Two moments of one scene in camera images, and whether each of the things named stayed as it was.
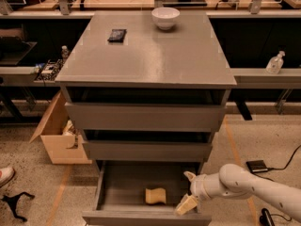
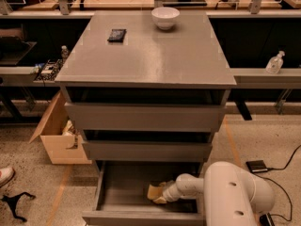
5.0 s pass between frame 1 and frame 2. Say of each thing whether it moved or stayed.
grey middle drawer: stayed
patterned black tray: stayed
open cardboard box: stayed
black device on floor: stayed
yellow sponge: moved
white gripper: moved
